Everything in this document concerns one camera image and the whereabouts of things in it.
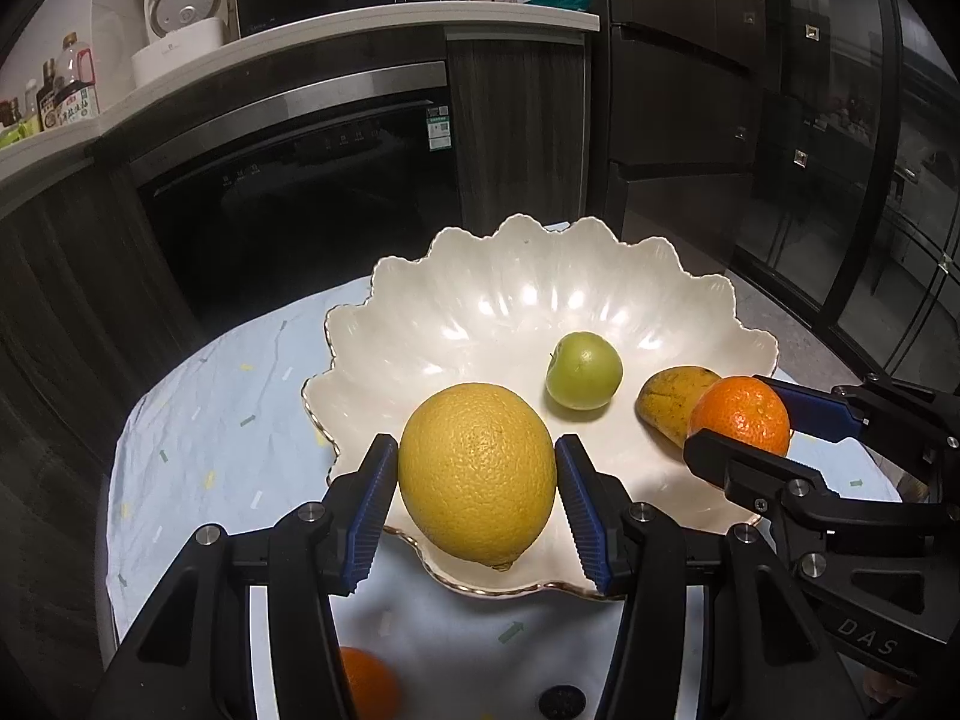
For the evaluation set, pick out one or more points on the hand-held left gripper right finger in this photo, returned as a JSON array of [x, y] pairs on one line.
[[585, 517]]

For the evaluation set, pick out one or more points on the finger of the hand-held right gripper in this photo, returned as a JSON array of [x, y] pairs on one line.
[[817, 412], [742, 465]]

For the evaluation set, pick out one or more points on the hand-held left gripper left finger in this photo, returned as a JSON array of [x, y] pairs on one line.
[[371, 517]]

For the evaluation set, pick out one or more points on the small orange tangerine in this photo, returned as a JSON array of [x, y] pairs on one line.
[[739, 420], [371, 690]]

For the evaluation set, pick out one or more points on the yellow brown mango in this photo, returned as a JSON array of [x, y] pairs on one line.
[[671, 397]]

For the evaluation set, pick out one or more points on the large yellow lemon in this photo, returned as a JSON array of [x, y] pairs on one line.
[[476, 465]]

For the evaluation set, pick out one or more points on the green apple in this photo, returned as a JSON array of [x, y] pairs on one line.
[[585, 371]]

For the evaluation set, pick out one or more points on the dark blueberry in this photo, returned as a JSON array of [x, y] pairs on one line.
[[562, 701]]

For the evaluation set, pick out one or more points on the white scalloped ceramic bowl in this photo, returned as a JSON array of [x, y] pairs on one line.
[[480, 300]]

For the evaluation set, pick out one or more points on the light blue patterned tablecloth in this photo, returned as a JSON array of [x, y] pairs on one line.
[[202, 465]]

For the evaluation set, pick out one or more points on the dark glass cabinet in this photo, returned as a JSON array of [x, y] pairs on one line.
[[877, 165]]

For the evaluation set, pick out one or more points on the black built-in oven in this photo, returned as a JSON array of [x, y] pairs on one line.
[[300, 187]]

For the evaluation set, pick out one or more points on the dark refrigerator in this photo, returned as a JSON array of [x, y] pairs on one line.
[[690, 90]]

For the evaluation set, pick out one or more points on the white kitchen countertop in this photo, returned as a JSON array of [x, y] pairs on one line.
[[375, 26]]

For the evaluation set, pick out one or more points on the dark sauce bottle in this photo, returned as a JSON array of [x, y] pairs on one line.
[[49, 101]]

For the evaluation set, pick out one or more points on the white rice cooker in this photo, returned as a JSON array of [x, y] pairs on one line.
[[180, 22]]

